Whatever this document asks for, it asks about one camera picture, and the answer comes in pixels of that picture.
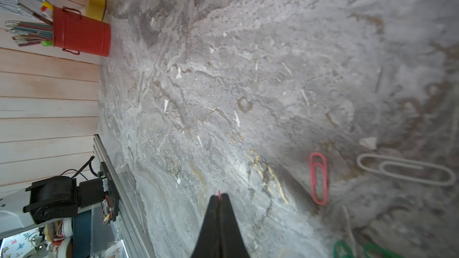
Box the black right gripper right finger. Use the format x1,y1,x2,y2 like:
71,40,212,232
219,193,249,258

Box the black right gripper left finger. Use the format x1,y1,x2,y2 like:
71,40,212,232
191,195,221,258

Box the red pen holder cup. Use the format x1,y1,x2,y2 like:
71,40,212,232
52,7,111,57

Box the white paperclip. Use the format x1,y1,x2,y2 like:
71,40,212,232
356,154,457,187

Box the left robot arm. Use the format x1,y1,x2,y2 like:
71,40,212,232
1,176,105,239

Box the green paperclip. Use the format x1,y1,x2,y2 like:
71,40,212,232
333,241,355,258
363,243,403,258

